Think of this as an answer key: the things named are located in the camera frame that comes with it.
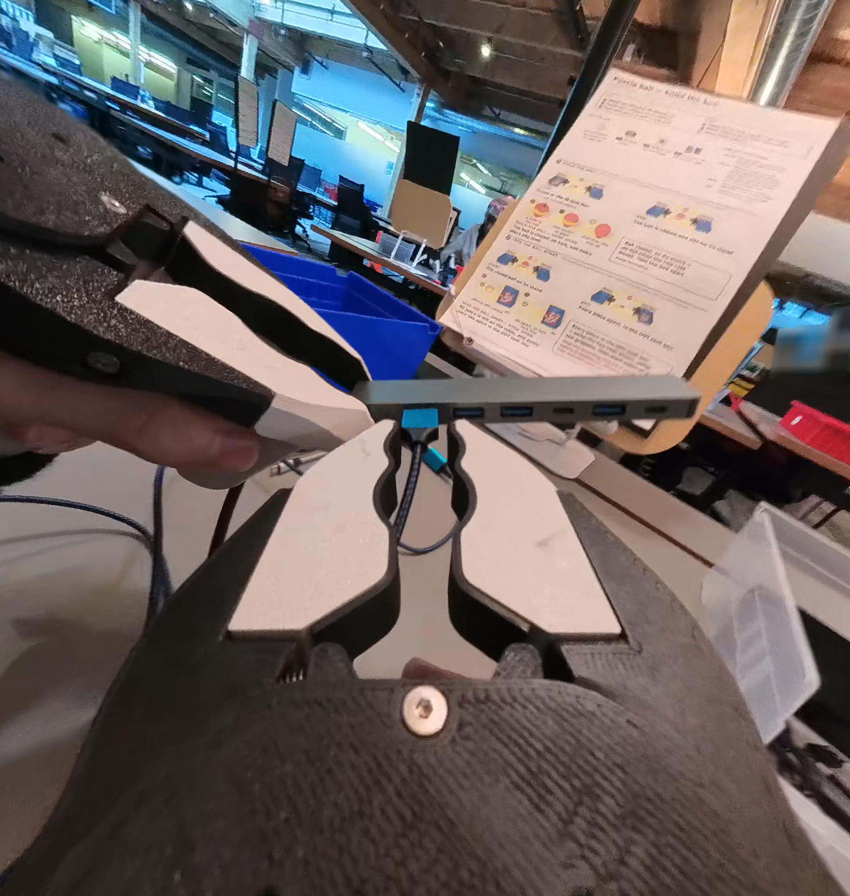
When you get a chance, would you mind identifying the black board panel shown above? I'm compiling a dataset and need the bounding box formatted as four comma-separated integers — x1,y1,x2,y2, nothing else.
402,120,462,198

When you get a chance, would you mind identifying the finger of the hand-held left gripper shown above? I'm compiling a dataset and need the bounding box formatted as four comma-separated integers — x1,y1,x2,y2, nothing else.
114,279,377,491
164,220,374,393

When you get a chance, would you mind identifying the printed instruction sheet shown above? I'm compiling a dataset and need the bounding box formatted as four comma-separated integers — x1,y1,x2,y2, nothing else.
441,69,843,380

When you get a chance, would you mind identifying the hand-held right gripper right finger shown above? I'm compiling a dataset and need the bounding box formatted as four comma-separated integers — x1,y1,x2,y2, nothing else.
447,420,623,645

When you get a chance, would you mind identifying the clear acrylic stand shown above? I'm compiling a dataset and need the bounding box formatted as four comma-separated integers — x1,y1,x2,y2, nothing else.
378,230,427,266

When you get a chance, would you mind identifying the clear plastic bin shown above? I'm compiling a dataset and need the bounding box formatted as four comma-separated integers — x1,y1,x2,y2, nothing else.
700,500,850,896

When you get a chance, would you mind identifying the plywood sheet stand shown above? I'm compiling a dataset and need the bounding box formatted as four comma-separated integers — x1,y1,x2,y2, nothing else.
434,196,777,457
387,178,455,251

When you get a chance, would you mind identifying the grey desk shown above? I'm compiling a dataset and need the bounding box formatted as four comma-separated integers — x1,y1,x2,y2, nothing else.
0,413,744,896

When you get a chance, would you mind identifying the blue braided cable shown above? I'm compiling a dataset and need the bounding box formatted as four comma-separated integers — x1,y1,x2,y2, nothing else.
0,407,462,634

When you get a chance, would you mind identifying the blue plastic bin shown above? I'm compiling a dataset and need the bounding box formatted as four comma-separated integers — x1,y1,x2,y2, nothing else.
238,241,444,394

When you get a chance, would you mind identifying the person's left hand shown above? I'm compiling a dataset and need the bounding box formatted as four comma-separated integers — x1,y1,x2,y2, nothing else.
0,342,262,484

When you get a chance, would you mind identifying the silver ventilation duct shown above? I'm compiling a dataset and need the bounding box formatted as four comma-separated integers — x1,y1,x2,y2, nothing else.
749,0,837,107

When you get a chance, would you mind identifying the red plastic bin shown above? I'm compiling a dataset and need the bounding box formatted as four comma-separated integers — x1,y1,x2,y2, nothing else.
777,399,850,478

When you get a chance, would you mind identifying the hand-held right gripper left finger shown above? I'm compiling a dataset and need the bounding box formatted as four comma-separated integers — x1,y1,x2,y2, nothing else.
226,420,402,643

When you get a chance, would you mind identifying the grey slim USB hub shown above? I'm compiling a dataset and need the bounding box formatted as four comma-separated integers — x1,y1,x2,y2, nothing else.
351,373,703,426

